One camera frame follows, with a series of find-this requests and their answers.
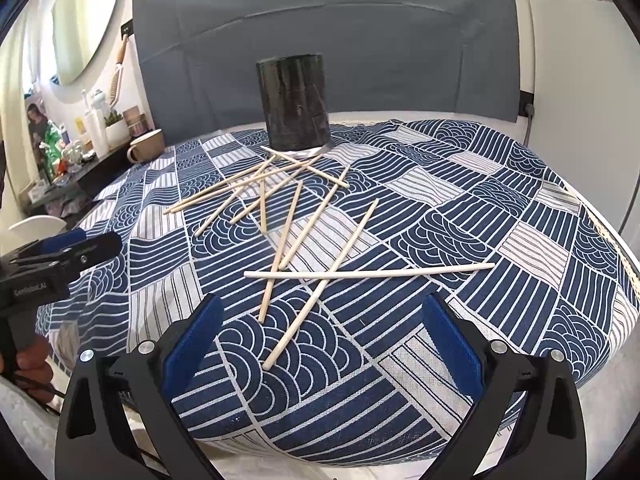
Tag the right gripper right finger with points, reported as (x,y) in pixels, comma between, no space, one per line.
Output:
(548,440)

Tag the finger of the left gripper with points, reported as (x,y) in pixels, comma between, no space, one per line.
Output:
(49,245)
(76,258)

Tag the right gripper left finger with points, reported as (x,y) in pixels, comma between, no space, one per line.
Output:
(94,440)

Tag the wooden chopstick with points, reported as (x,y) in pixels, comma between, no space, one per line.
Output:
(309,165)
(354,275)
(262,207)
(307,228)
(268,173)
(278,256)
(238,190)
(221,184)
(290,178)
(315,296)

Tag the person's left hand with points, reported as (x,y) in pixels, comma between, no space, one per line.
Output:
(33,367)

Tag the black side shelf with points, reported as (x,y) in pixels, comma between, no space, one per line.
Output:
(91,179)

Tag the small potted plant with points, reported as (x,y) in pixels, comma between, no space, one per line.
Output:
(116,129)

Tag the white lotion bottle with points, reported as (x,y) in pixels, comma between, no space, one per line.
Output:
(94,123)

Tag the beige ceramic mug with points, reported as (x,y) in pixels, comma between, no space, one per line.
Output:
(146,147)

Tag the wooden hairbrush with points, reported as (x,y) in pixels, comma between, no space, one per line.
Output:
(116,82)

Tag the blue white patterned tablecloth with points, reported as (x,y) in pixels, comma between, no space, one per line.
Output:
(361,382)

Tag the black cylindrical utensil holder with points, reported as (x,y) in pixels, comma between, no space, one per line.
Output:
(293,92)

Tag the grey cloth backdrop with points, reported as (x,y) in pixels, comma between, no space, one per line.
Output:
(198,57)

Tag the oval wall mirror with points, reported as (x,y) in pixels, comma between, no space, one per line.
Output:
(78,30)

